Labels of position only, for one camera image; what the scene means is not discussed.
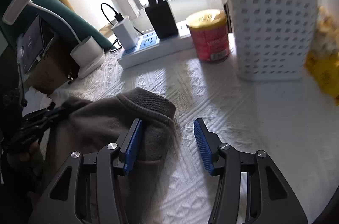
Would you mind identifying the dark grey t-shirt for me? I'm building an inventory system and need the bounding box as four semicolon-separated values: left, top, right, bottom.
44;87;176;223

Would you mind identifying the white textured tablecloth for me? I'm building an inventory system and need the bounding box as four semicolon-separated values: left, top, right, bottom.
51;49;338;223

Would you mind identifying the white folded garment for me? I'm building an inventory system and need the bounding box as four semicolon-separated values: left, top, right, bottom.
22;87;52;116

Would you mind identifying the white desk lamp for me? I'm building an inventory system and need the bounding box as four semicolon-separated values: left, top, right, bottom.
2;0;110;78

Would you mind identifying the brown cardboard box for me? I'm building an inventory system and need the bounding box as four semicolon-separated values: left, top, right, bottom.
26;49;79;95

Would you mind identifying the white power strip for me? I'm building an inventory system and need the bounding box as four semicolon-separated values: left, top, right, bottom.
117;21;194;69

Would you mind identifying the red can yellow lid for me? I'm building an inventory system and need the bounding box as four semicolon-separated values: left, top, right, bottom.
186;9;230;62

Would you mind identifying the white charger plug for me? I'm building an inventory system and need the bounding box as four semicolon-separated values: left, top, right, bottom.
111;16;139;50

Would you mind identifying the yellow snack packet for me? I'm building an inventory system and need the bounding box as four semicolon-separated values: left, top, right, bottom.
304;51;339;105

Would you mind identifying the tablet with dark screen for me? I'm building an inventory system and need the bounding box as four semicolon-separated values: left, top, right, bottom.
17;16;56;74

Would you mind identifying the white perforated basket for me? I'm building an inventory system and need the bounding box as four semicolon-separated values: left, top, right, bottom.
228;0;318;81

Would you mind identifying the black charger plug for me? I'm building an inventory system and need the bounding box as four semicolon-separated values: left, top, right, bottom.
145;0;179;40

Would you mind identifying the clear snack jar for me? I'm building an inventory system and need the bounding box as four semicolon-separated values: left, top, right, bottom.
315;6;338;55

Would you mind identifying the teal curtain left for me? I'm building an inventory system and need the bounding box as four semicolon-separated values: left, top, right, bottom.
0;0;114;51

